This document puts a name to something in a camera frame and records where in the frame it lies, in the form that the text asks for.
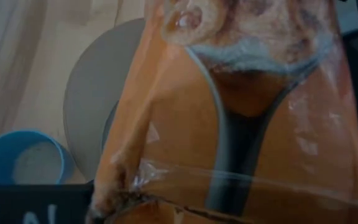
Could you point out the round grey placemat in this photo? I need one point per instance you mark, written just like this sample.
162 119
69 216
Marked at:
89 93

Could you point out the orange plastic bagel bag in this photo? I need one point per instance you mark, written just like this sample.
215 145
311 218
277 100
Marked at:
182 124

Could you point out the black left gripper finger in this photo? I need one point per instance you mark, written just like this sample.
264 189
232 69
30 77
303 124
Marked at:
26 202

